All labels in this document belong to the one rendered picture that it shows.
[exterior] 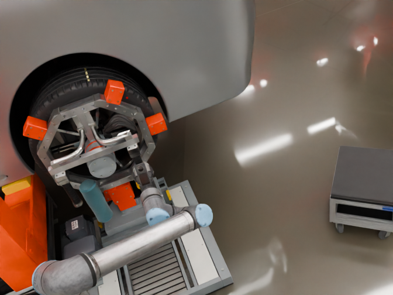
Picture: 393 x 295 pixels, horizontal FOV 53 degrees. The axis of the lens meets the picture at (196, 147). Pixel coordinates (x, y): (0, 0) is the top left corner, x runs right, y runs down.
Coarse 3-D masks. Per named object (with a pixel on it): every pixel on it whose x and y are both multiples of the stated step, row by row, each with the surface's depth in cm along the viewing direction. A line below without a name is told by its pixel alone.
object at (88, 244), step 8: (80, 216) 227; (88, 216) 236; (72, 224) 224; (80, 224) 223; (88, 224) 232; (64, 232) 227; (72, 232) 219; (80, 232) 221; (88, 232) 226; (72, 240) 222; (80, 240) 217; (88, 240) 216; (96, 240) 220; (64, 248) 216; (72, 248) 214; (80, 248) 213; (88, 248) 212; (96, 248) 213; (64, 256) 212; (72, 256) 210
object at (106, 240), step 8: (160, 184) 268; (168, 192) 261; (168, 200) 260; (144, 224) 250; (104, 232) 247; (120, 232) 249; (128, 232) 248; (136, 232) 246; (104, 240) 247; (112, 240) 243
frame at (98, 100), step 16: (96, 96) 186; (64, 112) 182; (80, 112) 184; (128, 112) 192; (48, 128) 184; (144, 128) 202; (48, 144) 188; (144, 144) 212; (48, 160) 194; (144, 160) 212; (112, 176) 218; (128, 176) 215
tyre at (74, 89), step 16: (96, 64) 204; (48, 80) 200; (64, 80) 192; (80, 80) 190; (96, 80) 190; (128, 80) 205; (48, 96) 188; (64, 96) 186; (80, 96) 188; (128, 96) 196; (144, 96) 209; (32, 112) 194; (48, 112) 188; (144, 112) 204; (32, 144) 195
